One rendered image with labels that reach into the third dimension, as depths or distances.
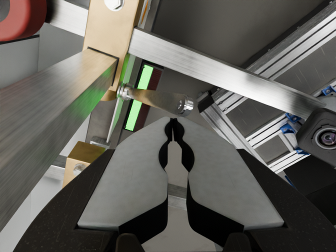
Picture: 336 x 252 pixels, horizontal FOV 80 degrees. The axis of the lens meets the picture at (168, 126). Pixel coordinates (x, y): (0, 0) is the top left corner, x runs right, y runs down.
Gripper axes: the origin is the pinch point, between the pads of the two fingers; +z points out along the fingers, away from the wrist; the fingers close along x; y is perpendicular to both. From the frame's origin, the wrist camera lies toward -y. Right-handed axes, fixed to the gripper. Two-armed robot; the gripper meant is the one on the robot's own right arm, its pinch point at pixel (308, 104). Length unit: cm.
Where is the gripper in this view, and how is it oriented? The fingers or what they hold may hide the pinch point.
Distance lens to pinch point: 39.6
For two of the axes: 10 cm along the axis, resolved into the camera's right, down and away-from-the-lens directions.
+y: 9.4, 3.0, 1.7
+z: 0.0, -4.9, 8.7
